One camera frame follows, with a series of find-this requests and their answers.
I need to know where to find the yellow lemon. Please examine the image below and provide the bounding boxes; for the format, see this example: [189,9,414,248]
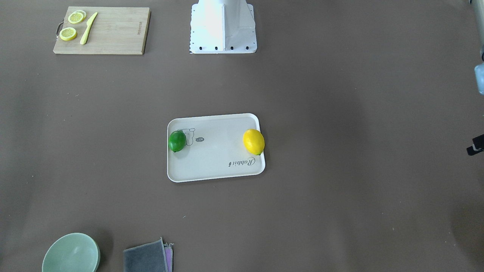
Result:
[243,129,265,156]

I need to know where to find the green lime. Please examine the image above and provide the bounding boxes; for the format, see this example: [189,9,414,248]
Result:
[168,130,186,153]

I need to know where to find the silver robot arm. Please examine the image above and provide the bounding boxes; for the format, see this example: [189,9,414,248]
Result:
[466,0,484,156]

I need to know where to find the white rabbit tray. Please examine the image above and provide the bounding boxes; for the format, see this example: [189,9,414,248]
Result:
[167,113,266,182]

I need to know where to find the grey folded cloth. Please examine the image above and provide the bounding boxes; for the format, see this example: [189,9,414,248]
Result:
[123,238,174,272]

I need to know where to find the bamboo cutting board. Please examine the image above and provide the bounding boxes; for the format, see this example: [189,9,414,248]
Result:
[53,6,151,55]

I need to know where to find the yellow plastic knife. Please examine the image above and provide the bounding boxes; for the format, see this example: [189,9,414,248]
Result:
[79,12,98,45]

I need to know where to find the green ceramic bowl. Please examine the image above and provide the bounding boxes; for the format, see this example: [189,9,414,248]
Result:
[42,233,101,272]

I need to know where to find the lemon slice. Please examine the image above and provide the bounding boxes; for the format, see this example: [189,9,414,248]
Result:
[68,10,87,24]
[58,27,77,41]

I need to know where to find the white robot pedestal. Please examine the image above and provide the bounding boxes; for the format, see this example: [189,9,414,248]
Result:
[189,0,258,54]

